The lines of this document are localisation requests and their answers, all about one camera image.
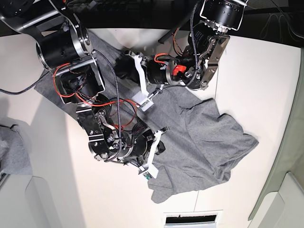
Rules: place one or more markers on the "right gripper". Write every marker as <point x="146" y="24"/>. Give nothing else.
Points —
<point x="133" y="147"/>

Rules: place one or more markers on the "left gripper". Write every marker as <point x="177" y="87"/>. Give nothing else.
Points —
<point x="164" y="70"/>

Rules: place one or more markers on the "grey t-shirt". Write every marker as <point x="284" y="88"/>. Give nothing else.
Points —
<point x="202" y="146"/>

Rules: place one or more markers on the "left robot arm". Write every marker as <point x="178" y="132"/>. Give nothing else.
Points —
<point x="195" y="66"/>

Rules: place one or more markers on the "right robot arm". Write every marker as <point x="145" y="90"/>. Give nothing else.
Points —
<point x="65" y="50"/>

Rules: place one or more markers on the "grey shirt pile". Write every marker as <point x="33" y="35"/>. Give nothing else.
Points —
<point x="14" y="157"/>

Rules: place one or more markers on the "grey bin right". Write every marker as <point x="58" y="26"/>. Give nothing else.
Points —
<point x="283" y="208"/>

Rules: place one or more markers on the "grey bin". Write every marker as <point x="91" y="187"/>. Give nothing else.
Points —
<point x="283" y="208"/>
<point x="20" y="206"/>

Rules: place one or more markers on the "grey bin left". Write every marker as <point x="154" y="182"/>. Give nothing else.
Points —
<point x="20" y="206"/>

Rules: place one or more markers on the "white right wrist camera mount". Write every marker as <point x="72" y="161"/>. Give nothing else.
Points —
<point x="147" y="169"/>

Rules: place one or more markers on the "table cable slot grommet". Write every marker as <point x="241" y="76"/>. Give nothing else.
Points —
<point x="192" y="220"/>

